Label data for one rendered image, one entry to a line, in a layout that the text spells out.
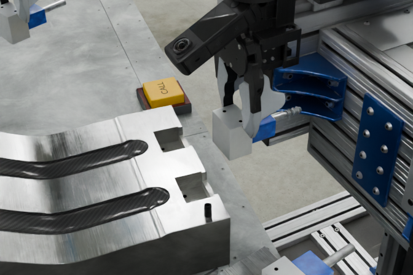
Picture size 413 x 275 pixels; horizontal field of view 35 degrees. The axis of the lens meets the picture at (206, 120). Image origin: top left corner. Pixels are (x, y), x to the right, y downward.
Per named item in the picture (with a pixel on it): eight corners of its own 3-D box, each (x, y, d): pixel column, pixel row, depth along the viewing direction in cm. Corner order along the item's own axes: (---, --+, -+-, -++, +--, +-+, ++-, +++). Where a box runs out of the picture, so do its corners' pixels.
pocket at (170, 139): (182, 144, 100) (182, 125, 98) (193, 166, 96) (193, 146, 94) (154, 150, 99) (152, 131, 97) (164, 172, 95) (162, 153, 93)
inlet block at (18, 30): (58, 10, 125) (54, -16, 122) (74, 19, 122) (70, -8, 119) (-2, 35, 118) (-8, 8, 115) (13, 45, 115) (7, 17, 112)
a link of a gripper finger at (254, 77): (267, 114, 82) (261, 48, 79) (257, 118, 82) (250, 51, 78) (249, 102, 86) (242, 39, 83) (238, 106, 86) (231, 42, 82)
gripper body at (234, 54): (299, 69, 84) (306, -17, 77) (241, 88, 81) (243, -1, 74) (268, 43, 90) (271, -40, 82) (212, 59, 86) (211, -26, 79)
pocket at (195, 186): (206, 189, 92) (205, 170, 90) (219, 215, 88) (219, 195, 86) (175, 197, 91) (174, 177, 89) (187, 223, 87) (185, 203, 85)
